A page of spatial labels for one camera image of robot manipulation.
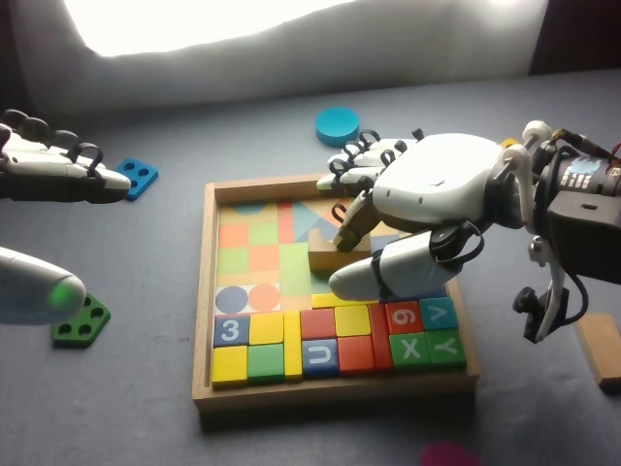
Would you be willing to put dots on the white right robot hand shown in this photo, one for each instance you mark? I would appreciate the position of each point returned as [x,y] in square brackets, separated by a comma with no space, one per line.
[436,184]

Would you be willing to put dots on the plain wooden rectangular block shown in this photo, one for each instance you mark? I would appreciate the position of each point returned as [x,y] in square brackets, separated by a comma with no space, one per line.
[604,354]

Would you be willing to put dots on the magenta round piece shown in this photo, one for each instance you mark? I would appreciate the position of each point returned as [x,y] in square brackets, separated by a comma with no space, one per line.
[448,455]

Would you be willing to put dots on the blue square peg block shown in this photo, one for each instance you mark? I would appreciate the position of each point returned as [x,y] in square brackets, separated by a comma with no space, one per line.
[148,177]

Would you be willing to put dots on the green pentagon peg block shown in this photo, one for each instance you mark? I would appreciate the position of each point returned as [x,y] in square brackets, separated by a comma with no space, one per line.
[73,342]

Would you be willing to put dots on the blue round disc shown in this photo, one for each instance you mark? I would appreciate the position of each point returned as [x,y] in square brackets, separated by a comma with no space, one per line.
[337,123]

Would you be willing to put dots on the square wooden puzzle tray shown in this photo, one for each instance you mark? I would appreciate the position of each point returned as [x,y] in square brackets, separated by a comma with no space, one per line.
[252,252]

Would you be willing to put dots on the grey table cloth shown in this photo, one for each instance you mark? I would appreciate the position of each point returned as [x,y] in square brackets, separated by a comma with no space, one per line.
[145,427]

